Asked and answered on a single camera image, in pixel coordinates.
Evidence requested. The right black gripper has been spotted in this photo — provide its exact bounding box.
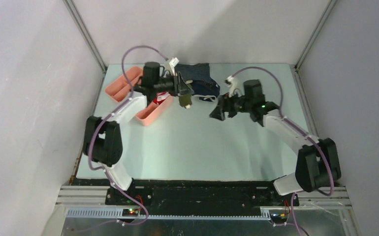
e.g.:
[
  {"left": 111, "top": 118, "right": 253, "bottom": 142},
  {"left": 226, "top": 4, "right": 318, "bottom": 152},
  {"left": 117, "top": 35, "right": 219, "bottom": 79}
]
[{"left": 209, "top": 89, "right": 252, "bottom": 121}]

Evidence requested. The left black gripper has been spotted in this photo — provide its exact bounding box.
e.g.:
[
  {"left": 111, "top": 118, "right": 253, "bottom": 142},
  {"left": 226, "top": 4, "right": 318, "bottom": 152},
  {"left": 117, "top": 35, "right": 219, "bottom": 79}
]
[{"left": 153, "top": 72, "right": 193, "bottom": 97}]

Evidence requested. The olive green underwear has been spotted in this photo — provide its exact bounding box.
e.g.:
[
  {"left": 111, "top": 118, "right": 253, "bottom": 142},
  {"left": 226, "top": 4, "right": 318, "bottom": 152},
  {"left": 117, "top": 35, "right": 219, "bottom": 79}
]
[{"left": 179, "top": 94, "right": 192, "bottom": 109}]

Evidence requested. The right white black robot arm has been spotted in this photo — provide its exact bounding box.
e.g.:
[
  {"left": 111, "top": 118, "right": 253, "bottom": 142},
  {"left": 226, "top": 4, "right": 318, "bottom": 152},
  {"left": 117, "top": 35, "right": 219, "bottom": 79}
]
[{"left": 210, "top": 76, "right": 341, "bottom": 206}]

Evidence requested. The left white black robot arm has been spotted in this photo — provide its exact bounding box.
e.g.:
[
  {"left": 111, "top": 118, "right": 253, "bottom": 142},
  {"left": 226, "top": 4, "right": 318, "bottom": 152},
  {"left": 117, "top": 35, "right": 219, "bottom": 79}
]
[{"left": 83, "top": 58, "right": 194, "bottom": 205}]

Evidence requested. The navy blue underwear white trim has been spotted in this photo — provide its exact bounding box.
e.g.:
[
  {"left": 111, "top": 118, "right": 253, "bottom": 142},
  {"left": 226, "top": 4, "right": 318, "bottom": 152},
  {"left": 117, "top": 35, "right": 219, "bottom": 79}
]
[{"left": 189, "top": 80, "right": 221, "bottom": 102}]

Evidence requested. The grey striped folded underwear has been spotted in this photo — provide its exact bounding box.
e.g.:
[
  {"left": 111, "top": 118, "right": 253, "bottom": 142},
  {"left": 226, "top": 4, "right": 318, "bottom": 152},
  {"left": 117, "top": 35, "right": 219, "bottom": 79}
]
[{"left": 175, "top": 63, "right": 211, "bottom": 82}]

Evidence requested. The red white rolled garment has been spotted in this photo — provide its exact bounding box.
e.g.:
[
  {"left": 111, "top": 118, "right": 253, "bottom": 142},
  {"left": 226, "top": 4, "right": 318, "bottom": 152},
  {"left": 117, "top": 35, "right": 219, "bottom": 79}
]
[{"left": 153, "top": 92, "right": 170, "bottom": 105}]

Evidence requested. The pink divided organizer tray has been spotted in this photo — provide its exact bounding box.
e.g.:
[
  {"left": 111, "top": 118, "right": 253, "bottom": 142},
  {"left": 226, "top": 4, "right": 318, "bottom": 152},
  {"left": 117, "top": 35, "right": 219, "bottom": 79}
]
[{"left": 105, "top": 66, "right": 174, "bottom": 126}]

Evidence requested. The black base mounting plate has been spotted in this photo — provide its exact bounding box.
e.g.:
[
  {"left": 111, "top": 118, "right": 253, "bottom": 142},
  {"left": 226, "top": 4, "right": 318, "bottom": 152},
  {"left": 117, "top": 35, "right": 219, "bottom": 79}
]
[{"left": 105, "top": 179, "right": 291, "bottom": 216}]

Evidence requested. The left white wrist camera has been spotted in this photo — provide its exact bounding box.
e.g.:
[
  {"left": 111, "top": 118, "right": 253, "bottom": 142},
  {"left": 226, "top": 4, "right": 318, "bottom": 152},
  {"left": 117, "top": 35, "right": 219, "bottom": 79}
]
[{"left": 164, "top": 57, "right": 179, "bottom": 76}]

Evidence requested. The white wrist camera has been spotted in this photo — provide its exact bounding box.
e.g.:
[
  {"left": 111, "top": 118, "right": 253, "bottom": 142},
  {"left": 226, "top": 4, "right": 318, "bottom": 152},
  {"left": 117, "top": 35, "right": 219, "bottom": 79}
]
[
  {"left": 164, "top": 57, "right": 179, "bottom": 76},
  {"left": 224, "top": 76, "right": 240, "bottom": 97}
]

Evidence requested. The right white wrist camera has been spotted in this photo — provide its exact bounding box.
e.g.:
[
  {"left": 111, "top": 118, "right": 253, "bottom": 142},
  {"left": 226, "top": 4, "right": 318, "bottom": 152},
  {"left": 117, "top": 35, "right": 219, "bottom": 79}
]
[{"left": 224, "top": 76, "right": 240, "bottom": 97}]

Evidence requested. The grey slotted cable duct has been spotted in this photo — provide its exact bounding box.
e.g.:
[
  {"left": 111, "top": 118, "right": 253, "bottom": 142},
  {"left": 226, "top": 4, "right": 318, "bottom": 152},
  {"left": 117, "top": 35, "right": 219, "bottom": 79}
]
[{"left": 66, "top": 207, "right": 271, "bottom": 221}]

